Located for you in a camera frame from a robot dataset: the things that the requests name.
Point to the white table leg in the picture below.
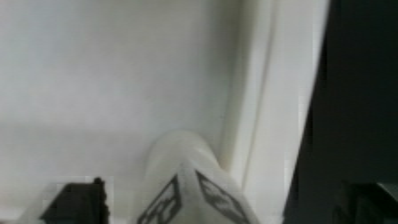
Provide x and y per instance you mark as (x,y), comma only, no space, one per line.
(188,194)

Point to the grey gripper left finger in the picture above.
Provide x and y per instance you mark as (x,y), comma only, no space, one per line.
(78,206)

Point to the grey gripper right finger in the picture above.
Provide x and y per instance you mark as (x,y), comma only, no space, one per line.
(366,203)

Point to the white square tabletop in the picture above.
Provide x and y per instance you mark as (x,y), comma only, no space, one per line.
(126,67)

